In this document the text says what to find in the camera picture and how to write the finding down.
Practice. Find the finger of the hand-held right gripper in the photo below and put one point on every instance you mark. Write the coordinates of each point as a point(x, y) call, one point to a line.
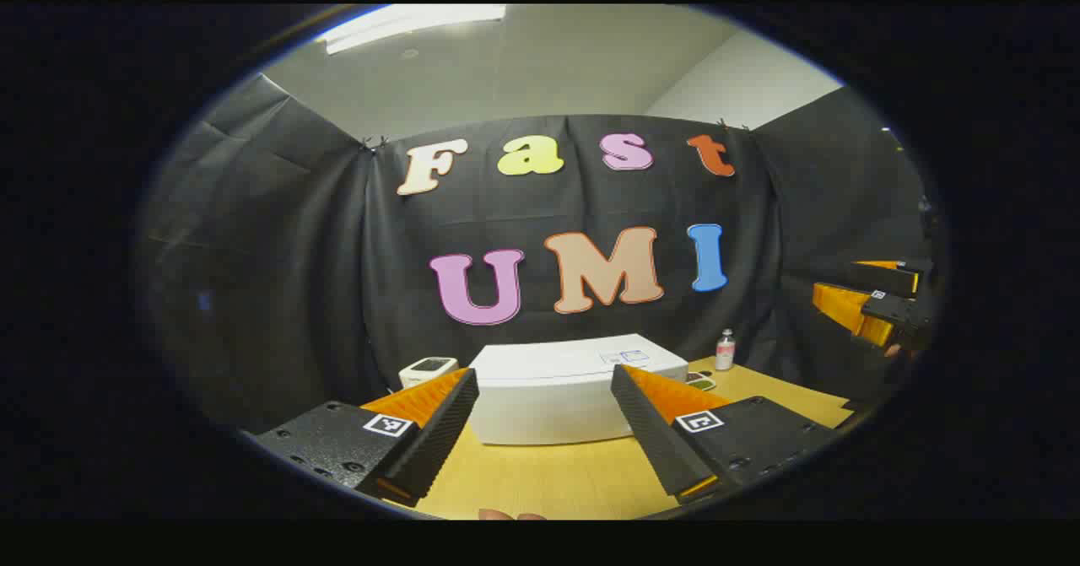
point(890, 313)
point(886, 281)

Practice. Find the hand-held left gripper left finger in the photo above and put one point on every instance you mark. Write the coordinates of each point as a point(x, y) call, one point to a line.
point(439, 439)

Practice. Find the white microwave oven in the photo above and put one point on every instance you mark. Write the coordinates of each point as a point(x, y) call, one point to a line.
point(548, 397)

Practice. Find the small clear bottle pink label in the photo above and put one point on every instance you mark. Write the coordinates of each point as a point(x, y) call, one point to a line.
point(725, 351)

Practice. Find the small white electronic device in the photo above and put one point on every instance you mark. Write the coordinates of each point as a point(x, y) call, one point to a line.
point(426, 370)

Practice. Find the black cloth clip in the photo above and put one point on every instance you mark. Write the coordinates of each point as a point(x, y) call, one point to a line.
point(731, 125)
point(372, 143)

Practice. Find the white divided dish with food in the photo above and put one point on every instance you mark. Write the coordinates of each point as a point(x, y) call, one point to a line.
point(702, 382)

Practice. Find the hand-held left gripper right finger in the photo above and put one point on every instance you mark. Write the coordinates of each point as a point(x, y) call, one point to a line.
point(650, 431)

